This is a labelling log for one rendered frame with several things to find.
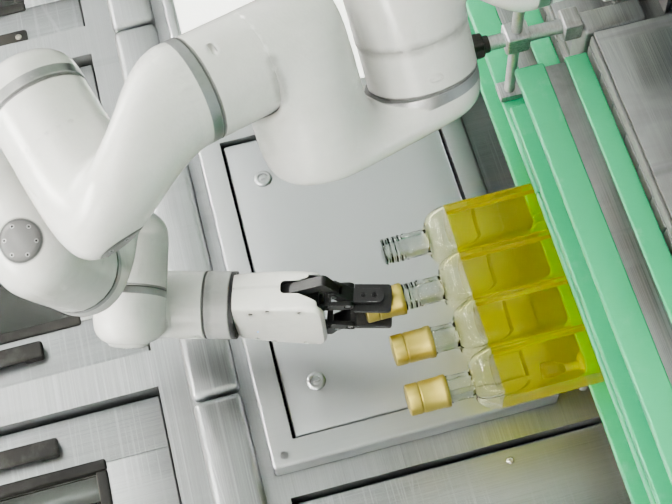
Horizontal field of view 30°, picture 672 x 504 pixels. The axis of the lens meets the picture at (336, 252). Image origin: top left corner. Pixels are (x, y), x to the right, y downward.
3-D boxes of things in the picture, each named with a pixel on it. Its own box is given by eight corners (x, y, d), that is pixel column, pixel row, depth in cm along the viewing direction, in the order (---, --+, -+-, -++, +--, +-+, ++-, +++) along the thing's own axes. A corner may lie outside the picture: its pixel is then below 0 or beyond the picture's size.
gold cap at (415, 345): (428, 336, 137) (389, 346, 137) (427, 318, 135) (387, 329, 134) (437, 363, 135) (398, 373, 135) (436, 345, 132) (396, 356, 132)
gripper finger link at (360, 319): (332, 336, 141) (392, 337, 140) (330, 325, 138) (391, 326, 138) (333, 310, 142) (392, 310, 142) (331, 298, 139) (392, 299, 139)
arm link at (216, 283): (211, 353, 141) (236, 354, 141) (199, 323, 133) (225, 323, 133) (216, 292, 144) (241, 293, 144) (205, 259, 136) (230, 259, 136)
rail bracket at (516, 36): (563, 67, 144) (458, 93, 143) (580, -25, 129) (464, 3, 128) (571, 89, 143) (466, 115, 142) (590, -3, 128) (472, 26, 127)
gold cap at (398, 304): (399, 290, 140) (360, 300, 139) (398, 277, 136) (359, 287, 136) (407, 319, 138) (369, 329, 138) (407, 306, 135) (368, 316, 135)
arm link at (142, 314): (87, 252, 128) (82, 345, 127) (190, 253, 128) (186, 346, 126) (121, 275, 143) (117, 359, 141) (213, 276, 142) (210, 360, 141)
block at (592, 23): (623, 43, 143) (564, 58, 142) (636, -9, 134) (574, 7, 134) (634, 68, 141) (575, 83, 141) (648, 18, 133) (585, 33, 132)
